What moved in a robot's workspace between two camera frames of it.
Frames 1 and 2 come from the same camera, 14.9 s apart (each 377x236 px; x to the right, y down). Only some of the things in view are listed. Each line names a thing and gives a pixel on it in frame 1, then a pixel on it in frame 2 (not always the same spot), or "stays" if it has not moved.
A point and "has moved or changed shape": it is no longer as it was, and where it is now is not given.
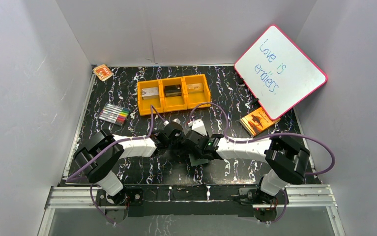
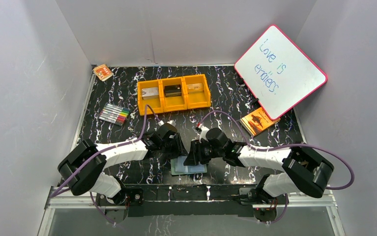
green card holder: x=195 y=161 has moved or changed shape
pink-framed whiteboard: x=278 y=73 stays
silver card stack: x=150 y=93 stays
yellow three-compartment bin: x=171 y=94 stays
